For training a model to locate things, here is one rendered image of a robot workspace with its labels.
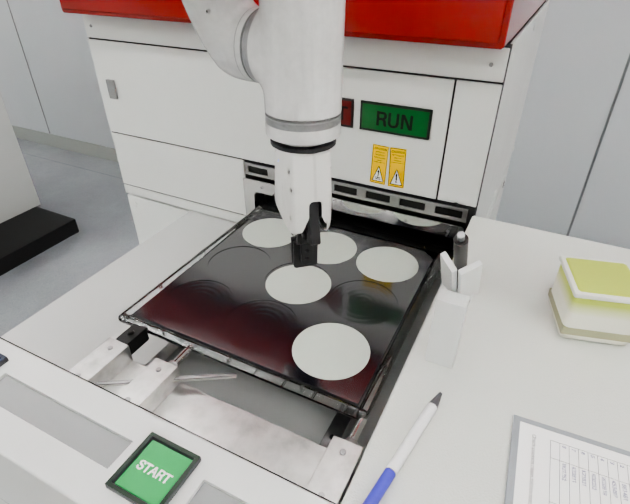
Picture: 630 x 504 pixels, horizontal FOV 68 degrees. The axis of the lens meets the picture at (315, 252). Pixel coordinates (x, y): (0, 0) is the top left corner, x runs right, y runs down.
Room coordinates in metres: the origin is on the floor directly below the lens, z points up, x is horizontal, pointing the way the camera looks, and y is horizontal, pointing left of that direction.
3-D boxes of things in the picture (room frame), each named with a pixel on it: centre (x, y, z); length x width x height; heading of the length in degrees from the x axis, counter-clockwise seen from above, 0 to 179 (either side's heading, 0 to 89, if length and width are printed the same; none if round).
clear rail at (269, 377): (0.42, 0.11, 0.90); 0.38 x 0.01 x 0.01; 63
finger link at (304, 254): (0.50, 0.01, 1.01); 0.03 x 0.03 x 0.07; 16
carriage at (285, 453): (0.33, 0.13, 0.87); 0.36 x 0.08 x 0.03; 63
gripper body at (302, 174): (0.51, 0.01, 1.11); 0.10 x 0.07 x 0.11; 16
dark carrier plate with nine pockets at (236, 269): (0.58, 0.03, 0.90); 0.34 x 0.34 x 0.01; 63
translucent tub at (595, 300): (0.41, -0.32, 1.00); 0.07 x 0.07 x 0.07; 78
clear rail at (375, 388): (0.49, -0.13, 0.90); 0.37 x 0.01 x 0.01; 153
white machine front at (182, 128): (0.87, 0.10, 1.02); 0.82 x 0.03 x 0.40; 63
